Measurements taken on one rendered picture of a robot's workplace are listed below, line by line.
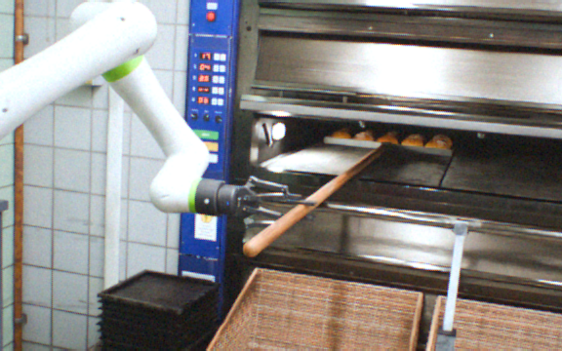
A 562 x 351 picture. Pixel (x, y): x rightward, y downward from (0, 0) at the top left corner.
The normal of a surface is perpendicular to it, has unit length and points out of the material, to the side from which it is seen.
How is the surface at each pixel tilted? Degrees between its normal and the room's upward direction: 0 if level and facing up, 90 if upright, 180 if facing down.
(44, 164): 90
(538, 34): 90
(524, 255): 70
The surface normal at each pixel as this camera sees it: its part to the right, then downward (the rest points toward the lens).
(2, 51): 0.96, 0.11
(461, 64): -0.24, -0.20
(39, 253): -0.29, 0.15
